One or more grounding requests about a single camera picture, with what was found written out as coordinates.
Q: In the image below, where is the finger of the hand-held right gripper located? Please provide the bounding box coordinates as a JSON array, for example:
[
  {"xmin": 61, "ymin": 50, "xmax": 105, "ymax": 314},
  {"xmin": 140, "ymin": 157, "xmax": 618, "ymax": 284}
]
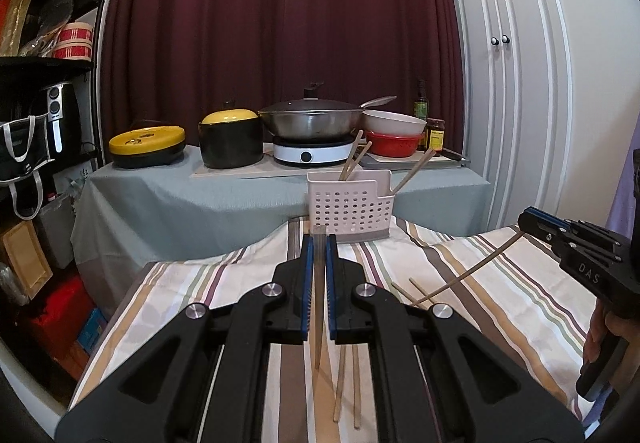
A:
[
  {"xmin": 518, "ymin": 206, "xmax": 624, "ymax": 245},
  {"xmin": 517, "ymin": 217, "xmax": 622, "ymax": 265}
]

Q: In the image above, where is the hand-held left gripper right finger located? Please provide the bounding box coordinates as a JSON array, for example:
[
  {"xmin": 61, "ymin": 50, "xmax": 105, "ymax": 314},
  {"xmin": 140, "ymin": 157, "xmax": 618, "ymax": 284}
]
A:
[{"xmin": 326, "ymin": 233, "xmax": 586, "ymax": 443}]

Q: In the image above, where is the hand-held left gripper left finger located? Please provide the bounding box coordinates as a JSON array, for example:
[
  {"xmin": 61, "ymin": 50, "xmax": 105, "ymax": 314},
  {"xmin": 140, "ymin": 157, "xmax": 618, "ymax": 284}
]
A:
[{"xmin": 55, "ymin": 233, "xmax": 315, "ymax": 443}]

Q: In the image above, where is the white perforated utensil holder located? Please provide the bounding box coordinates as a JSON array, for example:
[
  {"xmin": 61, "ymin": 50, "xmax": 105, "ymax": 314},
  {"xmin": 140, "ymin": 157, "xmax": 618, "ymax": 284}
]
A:
[{"xmin": 306, "ymin": 170, "xmax": 396, "ymax": 240}]

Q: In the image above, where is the person's right hand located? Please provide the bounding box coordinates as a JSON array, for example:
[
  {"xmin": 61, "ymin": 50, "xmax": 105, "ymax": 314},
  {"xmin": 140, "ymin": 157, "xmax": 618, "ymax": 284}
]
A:
[{"xmin": 582, "ymin": 295, "xmax": 633, "ymax": 376}]

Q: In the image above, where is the striped tablecloth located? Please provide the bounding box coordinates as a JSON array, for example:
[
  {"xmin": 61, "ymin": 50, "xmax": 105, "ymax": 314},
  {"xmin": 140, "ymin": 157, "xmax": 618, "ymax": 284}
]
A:
[{"xmin": 70, "ymin": 216, "xmax": 608, "ymax": 443}]

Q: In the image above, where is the purple cloth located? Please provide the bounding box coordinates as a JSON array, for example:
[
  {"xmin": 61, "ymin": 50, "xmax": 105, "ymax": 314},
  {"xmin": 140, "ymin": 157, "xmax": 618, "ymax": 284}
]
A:
[{"xmin": 607, "ymin": 123, "xmax": 640, "ymax": 244}]

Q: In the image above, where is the white wardrobe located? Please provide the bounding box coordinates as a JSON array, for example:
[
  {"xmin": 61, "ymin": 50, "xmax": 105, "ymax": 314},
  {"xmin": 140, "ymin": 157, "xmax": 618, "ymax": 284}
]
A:
[{"xmin": 440, "ymin": 0, "xmax": 573, "ymax": 231}]

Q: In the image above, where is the grey tray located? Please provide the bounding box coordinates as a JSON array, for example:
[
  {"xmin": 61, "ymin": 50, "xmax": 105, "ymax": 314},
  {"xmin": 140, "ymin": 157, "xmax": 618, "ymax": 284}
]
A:
[{"xmin": 359, "ymin": 148, "xmax": 473, "ymax": 170}]

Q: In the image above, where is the sauce jar with yellow label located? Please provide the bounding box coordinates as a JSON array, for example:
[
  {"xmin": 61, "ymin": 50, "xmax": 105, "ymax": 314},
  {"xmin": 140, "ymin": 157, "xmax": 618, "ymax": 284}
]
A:
[{"xmin": 425, "ymin": 118, "xmax": 446, "ymax": 155}]

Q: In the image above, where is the white induction cooker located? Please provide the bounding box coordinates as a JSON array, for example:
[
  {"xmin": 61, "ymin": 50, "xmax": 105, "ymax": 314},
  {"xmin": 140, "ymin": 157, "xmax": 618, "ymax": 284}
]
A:
[{"xmin": 272, "ymin": 133, "xmax": 357, "ymax": 169}]

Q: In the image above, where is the grey tablecloth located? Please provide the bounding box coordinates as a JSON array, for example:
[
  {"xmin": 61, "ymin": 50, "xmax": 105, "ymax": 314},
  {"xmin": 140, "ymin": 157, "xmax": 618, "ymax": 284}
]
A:
[{"xmin": 70, "ymin": 143, "xmax": 493, "ymax": 284}]

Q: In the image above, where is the red bowl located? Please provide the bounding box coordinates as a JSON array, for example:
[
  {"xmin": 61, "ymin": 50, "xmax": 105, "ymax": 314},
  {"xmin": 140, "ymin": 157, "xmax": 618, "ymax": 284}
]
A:
[{"xmin": 366, "ymin": 130, "xmax": 423, "ymax": 158}]

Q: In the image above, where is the steel wok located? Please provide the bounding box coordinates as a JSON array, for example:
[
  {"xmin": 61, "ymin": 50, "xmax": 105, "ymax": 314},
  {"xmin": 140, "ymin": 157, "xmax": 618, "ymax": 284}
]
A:
[{"xmin": 258, "ymin": 96, "xmax": 397, "ymax": 140}]

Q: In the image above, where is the black pot with yellow lid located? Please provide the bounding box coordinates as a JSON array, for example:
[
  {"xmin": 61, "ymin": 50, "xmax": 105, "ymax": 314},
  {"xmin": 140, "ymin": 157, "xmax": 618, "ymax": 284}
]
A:
[{"xmin": 199, "ymin": 102, "xmax": 265, "ymax": 170}]

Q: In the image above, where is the dark oil bottle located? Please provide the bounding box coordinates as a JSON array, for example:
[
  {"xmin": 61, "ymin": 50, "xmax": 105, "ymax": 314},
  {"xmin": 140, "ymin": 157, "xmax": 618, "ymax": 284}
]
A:
[{"xmin": 413, "ymin": 80, "xmax": 430, "ymax": 149}]

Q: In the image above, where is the white bowl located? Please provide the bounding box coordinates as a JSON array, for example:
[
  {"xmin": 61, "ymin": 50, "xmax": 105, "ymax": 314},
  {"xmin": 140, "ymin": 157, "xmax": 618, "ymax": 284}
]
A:
[{"xmin": 362, "ymin": 110, "xmax": 427, "ymax": 136}]

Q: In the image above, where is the black glass wok lid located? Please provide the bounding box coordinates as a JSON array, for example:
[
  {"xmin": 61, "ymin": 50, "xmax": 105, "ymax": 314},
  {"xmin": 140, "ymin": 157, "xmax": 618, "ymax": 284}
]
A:
[{"xmin": 258, "ymin": 82, "xmax": 362, "ymax": 115}]

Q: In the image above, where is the blue box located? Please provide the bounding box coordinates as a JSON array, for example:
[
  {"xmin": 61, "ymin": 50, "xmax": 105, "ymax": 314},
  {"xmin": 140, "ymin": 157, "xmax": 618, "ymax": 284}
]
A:
[{"xmin": 75, "ymin": 307, "xmax": 110, "ymax": 356}]

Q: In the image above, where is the yellow lidded electric pan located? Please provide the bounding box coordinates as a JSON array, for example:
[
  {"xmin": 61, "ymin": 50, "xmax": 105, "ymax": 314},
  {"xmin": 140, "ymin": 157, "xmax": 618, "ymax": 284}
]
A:
[{"xmin": 109, "ymin": 123, "xmax": 187, "ymax": 169}]

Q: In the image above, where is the grey storage box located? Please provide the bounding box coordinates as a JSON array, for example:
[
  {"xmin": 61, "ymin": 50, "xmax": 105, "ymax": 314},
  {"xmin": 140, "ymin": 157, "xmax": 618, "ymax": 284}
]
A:
[{"xmin": 35, "ymin": 193, "xmax": 76, "ymax": 269}]

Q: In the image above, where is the dark red curtain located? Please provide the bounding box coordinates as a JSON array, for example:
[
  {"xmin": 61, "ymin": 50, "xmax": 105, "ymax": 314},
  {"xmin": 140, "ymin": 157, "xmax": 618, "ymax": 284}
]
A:
[{"xmin": 100, "ymin": 0, "xmax": 466, "ymax": 164}]

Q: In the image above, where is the wooden box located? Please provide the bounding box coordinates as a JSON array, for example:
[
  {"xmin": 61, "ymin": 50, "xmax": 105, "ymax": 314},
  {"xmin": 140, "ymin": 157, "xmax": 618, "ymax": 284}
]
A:
[{"xmin": 0, "ymin": 218, "xmax": 53, "ymax": 301}]

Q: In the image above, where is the black air fryer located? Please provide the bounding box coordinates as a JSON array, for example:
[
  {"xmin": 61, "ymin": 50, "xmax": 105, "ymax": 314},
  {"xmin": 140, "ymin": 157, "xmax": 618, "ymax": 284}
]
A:
[{"xmin": 40, "ymin": 80, "xmax": 82, "ymax": 159}]

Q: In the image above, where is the black tote bag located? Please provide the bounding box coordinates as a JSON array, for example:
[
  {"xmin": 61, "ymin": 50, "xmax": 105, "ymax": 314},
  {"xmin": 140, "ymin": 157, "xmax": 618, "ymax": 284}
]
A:
[{"xmin": 0, "ymin": 116, "xmax": 51, "ymax": 219}]

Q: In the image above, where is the red striped round box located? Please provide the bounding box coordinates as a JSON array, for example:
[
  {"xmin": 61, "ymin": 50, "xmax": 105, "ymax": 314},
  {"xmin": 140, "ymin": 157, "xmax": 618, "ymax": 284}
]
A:
[{"xmin": 51, "ymin": 22, "xmax": 95, "ymax": 61}]

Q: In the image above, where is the black shelf rack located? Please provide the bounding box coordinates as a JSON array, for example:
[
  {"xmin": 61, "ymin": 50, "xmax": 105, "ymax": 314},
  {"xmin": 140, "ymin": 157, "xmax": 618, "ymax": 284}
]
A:
[{"xmin": 0, "ymin": 0, "xmax": 107, "ymax": 244}]

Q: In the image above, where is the clear plastic bag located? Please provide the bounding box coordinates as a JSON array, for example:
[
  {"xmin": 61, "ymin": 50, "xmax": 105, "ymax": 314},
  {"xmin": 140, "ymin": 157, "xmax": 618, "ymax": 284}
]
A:
[{"xmin": 20, "ymin": 0, "xmax": 76, "ymax": 56}]

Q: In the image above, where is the gold gift bag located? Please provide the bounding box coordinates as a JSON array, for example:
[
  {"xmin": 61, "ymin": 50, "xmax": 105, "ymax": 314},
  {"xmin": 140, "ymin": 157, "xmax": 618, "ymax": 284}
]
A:
[{"xmin": 0, "ymin": 0, "xmax": 33, "ymax": 56}]

